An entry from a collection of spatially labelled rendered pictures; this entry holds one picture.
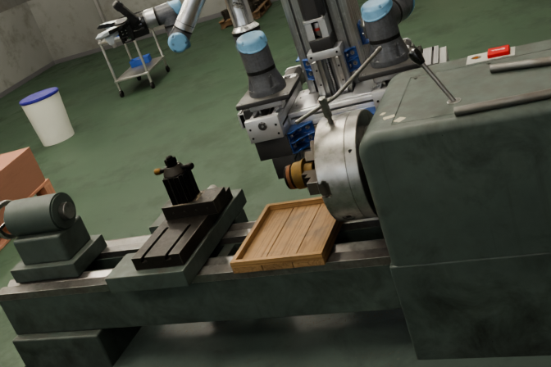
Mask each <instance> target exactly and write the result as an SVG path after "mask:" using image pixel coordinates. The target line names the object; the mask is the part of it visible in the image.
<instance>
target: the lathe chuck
mask: <svg viewBox="0 0 551 367"><path fill-rule="evenodd" d="M350 112H351V111H350ZM350 112H345V113H340V114H336V115H332V116H331V117H332V120H336V121H337V123H336V124H335V125H333V126H331V127H326V124H327V123H328V120H327V119H326V118H325V117H322V118H321V119H320V121H319V122H318V124H317V127H316V132H315V136H314V164H315V171H316V179H317V183H318V184H322V181H326V182H327V183H329V186H330V191H331V195H330V197H326V195H325V196H322V199H323V202H324V203H325V205H326V208H327V210H328V211H329V212H330V214H331V215H332V216H333V217H334V218H335V219H336V220H338V221H340V222H342V221H349V220H361V219H368V218H367V217H366V216H365V215H364V214H363V213H362V212H361V211H360V209H359V208H358V206H357V203H356V202H355V199H354V197H353V193H352V190H351V187H350V184H349V181H348V174H347V169H346V164H345V157H344V128H345V123H346V120H347V118H348V115H349V114H350ZM345 215H353V216H355V217H354V218H352V219H346V218H344V217H343V216H345Z"/></svg>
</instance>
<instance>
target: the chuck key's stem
mask: <svg viewBox="0 0 551 367"><path fill-rule="evenodd" d="M318 101H319V103H320V104H321V105H322V106H323V108H321V109H322V111H323V114H324V117H325V118H326V119H327V120H328V123H329V124H328V125H332V124H334V122H333V120H332V117H331V116H332V113H331V111H330V107H329V104H328V102H327V100H326V97H325V96H321V97H319V98H318Z"/></svg>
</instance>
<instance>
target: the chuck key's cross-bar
mask: <svg viewBox="0 0 551 367"><path fill-rule="evenodd" d="M381 50H382V47H381V46H379V47H378V48H377V49H376V50H375V51H374V52H373V53H372V54H371V55H370V56H369V57H368V59H367V60H366V61H365V62H364V63H363V64H362V65H361V66H360V67H359V69H358V70H357V71H356V72H355V73H354V74H353V75H352V76H351V77H350V78H349V80H348V81H347V82H346V83H345V84H344V85H343V86H342V87H341V88H340V90H339V91H338V92H337V93H336V94H335V95H333V96H332V97H330V98H328V99H327V102H328V104H329V103H330V102H332V101H334V100H335V99H336V98H337V97H338V96H339V95H340V94H341V93H342V92H343V91H344V90H345V89H346V88H347V87H348V86H349V85H350V84H351V83H352V82H353V81H354V80H355V79H356V77H357V76H358V75H359V74H360V73H361V72H362V71H363V70H364V69H365V67H366V66H367V65H368V64H369V63H370V62H371V61H372V60H373V59H374V57H375V56H376V55H377V54H378V53H379V52H380V51H381ZM321 108H323V106H322V105H321V104H320V105H319V106H317V107H315V108H314V109H312V110H311V111H309V112H308V113H307V114H305V115H304V116H302V117H300V118H299V119H297V120H296V121H295V123H296V125H298V124H299V123H301V122H302V121H304V120H306V119H307V118H308V117H309V116H311V115H313V114H314V113H316V112H317V111H319V110H320V109H321Z"/></svg>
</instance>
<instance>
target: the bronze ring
mask: <svg viewBox="0 0 551 367"><path fill-rule="evenodd" d="M314 169H315V164H314V161H312V162H306V161H305V158H303V159H302V160H301V161H296V162H294V163H293V164H292V165H287V166H286V167H285V168H284V178H285V183H286V185H287V186H288V188H289V189H297V188H298V189H303V188H307V187H304V183H303V179H302V175H301V174H302V173H303V172H304V171H306V170H314Z"/></svg>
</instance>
